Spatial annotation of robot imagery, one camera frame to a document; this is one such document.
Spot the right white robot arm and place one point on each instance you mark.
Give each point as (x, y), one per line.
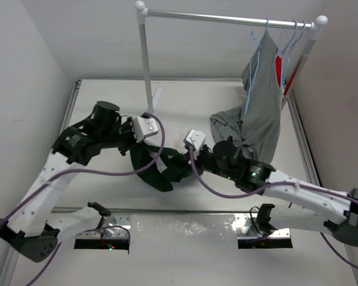
(313, 207)

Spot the red garment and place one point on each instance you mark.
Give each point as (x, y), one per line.
(279, 70)

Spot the blue hanger with red garment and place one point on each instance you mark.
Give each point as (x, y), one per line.
(285, 47)

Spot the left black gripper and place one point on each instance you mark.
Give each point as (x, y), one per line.
(127, 124)

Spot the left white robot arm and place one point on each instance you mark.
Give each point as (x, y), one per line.
(30, 230)

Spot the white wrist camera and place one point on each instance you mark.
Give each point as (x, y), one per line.
(195, 138)
(144, 128)

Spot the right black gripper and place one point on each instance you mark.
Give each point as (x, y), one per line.
(203, 149)

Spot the blue empty wire hanger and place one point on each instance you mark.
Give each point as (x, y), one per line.
(295, 41)

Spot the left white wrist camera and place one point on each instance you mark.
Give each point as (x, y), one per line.
(144, 128)

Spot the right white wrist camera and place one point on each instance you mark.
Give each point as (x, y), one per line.
(195, 138)

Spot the white metal clothes rack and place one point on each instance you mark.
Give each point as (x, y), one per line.
(142, 13)

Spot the grey t shirt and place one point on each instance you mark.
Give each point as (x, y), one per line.
(254, 125)

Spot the white and green t shirt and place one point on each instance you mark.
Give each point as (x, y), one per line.
(171, 167)

